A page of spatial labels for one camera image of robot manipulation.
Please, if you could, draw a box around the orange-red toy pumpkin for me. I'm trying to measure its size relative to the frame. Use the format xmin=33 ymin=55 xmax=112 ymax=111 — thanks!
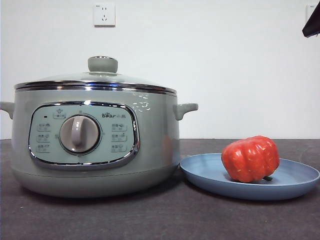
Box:
xmin=220 ymin=134 xmax=281 ymax=183

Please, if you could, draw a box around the glass lid with green knob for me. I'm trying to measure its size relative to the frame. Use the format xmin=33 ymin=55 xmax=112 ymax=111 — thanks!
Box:
xmin=13 ymin=55 xmax=177 ymax=97

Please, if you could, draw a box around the blue round plate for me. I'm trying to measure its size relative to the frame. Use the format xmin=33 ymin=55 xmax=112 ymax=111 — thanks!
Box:
xmin=179 ymin=152 xmax=320 ymax=202

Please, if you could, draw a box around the pale green electric steamer pot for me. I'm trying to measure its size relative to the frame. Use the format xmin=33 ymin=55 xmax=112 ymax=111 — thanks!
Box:
xmin=0 ymin=87 xmax=199 ymax=199

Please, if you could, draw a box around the white wall socket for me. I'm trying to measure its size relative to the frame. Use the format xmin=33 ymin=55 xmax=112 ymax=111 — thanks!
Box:
xmin=93 ymin=3 xmax=117 ymax=28
xmin=305 ymin=4 xmax=317 ymax=24

